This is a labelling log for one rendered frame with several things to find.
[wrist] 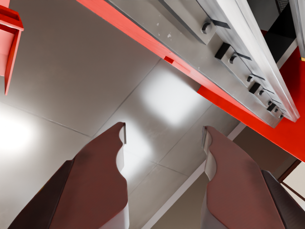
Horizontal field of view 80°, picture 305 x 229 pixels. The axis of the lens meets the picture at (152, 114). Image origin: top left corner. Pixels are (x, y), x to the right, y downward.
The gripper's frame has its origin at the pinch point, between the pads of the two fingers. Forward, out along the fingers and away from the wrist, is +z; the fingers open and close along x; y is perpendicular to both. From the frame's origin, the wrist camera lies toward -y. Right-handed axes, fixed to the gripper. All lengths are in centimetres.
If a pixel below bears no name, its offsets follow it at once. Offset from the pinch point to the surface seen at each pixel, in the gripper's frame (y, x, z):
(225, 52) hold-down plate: 3, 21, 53
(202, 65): 7, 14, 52
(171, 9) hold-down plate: -8.7, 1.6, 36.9
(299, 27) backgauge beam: -5, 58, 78
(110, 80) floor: 38, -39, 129
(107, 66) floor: 26, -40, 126
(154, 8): -8.7, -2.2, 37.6
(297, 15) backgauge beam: -9, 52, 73
